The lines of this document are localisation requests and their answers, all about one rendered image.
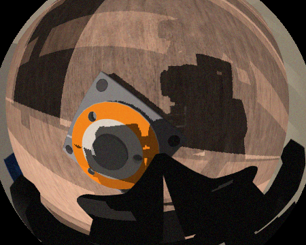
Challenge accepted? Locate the orange round plate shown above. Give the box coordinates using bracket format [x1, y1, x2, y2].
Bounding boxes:
[72, 101, 160, 190]

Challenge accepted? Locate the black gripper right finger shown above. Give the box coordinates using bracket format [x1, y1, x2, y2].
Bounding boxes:
[160, 153, 257, 237]

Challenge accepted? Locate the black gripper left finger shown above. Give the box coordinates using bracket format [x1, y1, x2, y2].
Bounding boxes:
[77, 153, 164, 242]

